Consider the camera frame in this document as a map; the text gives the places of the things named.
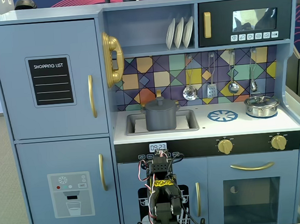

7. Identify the gray pot lid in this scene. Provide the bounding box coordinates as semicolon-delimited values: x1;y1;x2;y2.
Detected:
144;95;177;112

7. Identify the shiny steel pot lid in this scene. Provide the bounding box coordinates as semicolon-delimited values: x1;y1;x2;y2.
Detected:
245;94;279;108

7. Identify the gray toy pot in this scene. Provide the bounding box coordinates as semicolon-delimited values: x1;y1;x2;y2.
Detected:
139;100;181;132

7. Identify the digital clock display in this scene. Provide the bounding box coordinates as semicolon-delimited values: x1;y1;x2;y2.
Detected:
148;142;168;154

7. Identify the gray toy sink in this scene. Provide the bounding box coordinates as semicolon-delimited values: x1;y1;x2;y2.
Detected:
124;108;201;137

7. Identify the steel skimmer spoon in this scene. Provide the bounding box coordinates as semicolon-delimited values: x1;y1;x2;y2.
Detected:
179;54;199;102

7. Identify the gold toy telephone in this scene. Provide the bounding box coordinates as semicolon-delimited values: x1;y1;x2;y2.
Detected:
100;30;127;89

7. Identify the steel slotted spatula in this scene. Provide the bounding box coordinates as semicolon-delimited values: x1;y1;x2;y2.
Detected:
203;52;220;99

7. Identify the blue dishwasher door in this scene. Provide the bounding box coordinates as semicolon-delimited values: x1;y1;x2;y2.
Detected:
117;156;213;224

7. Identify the white toy plate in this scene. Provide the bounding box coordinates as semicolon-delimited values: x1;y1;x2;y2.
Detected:
180;15;196;49
172;17;187;50
163;17;178;51

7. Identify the gold stove knob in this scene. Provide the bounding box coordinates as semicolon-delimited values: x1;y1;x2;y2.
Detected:
270;134;289;152
217;138;234;156

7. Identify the steel ladle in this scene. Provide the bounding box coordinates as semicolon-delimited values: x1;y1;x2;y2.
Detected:
224;50;241;95

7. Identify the black shopping list board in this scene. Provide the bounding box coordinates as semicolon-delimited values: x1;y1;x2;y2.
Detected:
24;53;78;110

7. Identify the black control panel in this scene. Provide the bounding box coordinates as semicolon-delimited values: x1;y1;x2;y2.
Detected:
113;130;300;165

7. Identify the small steel spoon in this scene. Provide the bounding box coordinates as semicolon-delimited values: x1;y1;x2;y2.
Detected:
246;48;260;93

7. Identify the black microwave door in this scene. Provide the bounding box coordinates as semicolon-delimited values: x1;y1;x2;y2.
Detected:
195;0;296;48

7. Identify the blue freezer door with dispenser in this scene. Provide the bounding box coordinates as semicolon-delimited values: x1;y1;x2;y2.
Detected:
15;136;122;224

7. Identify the large blue fridge door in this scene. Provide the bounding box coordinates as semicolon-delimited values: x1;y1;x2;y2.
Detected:
0;17;109;142

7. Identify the blue toy kitchen cabinet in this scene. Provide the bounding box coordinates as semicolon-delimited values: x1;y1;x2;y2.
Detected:
0;0;300;224

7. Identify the blue oven door with window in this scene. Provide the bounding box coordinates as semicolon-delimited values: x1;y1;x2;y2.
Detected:
206;149;300;224

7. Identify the black helmet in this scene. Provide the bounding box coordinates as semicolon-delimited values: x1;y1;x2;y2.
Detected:
13;0;38;11

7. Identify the gold fridge door handle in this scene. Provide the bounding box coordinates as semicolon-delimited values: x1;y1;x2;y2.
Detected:
87;74;99;119

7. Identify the red and white arm cable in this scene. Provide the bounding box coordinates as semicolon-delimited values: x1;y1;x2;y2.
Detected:
137;151;175;223

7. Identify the gold freezer door handle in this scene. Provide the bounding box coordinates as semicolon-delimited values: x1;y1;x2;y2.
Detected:
98;153;109;192

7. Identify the gold dishwasher handle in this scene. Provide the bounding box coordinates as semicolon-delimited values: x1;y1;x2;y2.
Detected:
194;182;203;218

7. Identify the gold microwave handle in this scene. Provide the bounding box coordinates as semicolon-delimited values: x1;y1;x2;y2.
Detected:
202;11;213;39

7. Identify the black power cable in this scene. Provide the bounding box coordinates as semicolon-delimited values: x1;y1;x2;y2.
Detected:
179;190;204;224

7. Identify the gold oven handle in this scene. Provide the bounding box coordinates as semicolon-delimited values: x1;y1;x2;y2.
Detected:
230;161;276;174

